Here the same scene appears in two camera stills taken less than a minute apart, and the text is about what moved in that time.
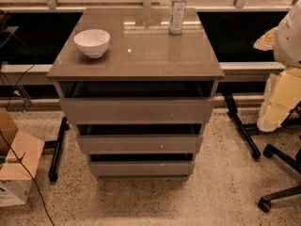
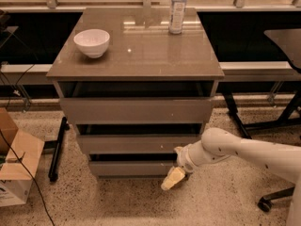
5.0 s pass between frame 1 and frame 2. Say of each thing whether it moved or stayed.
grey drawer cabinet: stayed
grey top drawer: stayed
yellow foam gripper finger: moved
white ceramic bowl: stayed
